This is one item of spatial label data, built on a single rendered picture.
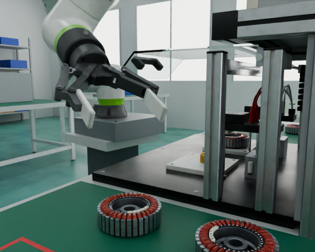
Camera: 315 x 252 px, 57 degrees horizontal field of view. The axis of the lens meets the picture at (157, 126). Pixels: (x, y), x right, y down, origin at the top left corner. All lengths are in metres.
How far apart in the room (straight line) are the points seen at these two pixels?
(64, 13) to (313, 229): 0.64
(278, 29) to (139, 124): 0.90
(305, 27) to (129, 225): 0.40
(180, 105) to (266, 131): 5.63
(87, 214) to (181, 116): 5.63
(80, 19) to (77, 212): 0.42
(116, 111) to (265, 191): 0.93
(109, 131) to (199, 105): 4.79
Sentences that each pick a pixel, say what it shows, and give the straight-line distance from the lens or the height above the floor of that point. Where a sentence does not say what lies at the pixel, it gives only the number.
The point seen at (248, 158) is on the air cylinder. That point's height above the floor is 0.82.
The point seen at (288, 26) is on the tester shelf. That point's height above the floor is 1.08.
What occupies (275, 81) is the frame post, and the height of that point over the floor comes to 1.00.
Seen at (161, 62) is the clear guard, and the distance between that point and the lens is 0.79.
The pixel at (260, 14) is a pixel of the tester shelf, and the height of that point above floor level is 1.10.
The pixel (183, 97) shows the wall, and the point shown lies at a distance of 6.10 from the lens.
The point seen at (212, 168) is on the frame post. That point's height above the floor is 0.83.
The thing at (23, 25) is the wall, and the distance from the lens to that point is 8.46.
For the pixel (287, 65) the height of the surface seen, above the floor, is 1.03.
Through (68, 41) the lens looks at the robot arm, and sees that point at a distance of 0.64.
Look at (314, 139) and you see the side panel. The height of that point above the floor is 0.91.
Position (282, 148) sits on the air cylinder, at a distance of 0.95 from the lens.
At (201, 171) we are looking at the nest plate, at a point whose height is 0.78.
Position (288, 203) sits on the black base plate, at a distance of 0.62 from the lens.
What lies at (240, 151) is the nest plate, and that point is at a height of 0.78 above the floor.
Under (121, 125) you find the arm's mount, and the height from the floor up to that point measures 0.81.
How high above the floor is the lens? 1.00
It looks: 9 degrees down
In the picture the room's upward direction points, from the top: straight up
